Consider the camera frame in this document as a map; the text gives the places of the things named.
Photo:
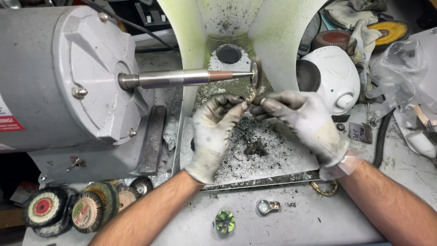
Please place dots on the labelled bristle brush wheel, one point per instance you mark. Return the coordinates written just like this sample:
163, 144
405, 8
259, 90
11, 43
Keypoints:
87, 212

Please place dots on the brown ribbed wheel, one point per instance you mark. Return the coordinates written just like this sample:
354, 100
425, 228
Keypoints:
331, 38

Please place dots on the small gold jewelry piece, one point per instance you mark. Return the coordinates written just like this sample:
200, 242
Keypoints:
251, 97

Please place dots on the clear plastic glove cuff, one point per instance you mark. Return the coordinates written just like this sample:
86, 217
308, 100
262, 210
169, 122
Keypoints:
343, 165

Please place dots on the yellow buffing wheel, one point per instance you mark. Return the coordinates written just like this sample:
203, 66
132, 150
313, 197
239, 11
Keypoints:
392, 32

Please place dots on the dirty white cloth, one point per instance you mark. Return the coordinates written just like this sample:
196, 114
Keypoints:
362, 41

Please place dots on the clear plastic bag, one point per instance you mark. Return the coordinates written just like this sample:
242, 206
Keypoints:
403, 71

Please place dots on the white round appliance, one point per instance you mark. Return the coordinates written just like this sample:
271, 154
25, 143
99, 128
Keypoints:
336, 80

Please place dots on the white dust hood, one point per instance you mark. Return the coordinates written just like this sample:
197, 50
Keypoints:
273, 34

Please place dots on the silver folding loupe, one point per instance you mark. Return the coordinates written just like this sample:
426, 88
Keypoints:
264, 206

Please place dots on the small bristle brush wheel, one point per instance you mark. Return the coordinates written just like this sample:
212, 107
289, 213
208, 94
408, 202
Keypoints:
255, 73

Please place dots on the black buffing wheel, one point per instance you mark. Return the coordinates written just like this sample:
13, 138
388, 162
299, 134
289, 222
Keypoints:
54, 230

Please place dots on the green stained buffing wheel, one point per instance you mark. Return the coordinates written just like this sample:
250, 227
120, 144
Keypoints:
107, 196

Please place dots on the power strip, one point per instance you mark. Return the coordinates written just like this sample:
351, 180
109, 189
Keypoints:
152, 14

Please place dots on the metal pins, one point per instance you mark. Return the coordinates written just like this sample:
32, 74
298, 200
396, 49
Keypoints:
370, 118

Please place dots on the green patterned disc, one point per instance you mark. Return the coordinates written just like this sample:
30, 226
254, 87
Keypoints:
225, 221

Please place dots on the grey compound bar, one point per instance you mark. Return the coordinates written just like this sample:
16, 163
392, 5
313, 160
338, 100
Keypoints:
153, 140

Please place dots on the person's right hand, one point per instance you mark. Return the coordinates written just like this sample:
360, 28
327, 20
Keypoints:
307, 123

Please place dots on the steel tapered spindle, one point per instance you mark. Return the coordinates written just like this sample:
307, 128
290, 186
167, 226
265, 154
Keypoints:
177, 78

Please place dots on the pile of dirty cloths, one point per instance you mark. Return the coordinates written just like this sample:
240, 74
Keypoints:
348, 13

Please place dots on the person's left hand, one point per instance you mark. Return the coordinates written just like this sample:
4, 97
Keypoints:
210, 136

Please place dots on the dirty mesh filter tray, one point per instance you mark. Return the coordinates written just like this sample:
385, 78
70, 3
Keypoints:
273, 153

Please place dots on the red centred buffing wheel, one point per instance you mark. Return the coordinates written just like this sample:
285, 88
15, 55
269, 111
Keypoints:
43, 207

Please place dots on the black debris clump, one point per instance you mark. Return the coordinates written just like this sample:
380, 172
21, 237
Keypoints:
256, 147

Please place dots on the crumpled foil piece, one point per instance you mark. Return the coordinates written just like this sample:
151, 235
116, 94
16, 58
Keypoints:
170, 129

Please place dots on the tan centred brush wheel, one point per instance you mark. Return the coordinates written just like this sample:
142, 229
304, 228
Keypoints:
127, 199

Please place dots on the small labelled plastic pouch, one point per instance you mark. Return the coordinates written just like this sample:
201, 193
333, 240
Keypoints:
360, 132

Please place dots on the grey polishing motor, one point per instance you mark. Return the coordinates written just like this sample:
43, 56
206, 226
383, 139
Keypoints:
68, 85

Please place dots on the small dark brush wheel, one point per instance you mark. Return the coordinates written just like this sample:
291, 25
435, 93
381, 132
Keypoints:
141, 185

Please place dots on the small black round cap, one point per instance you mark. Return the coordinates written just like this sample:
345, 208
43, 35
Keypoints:
340, 126

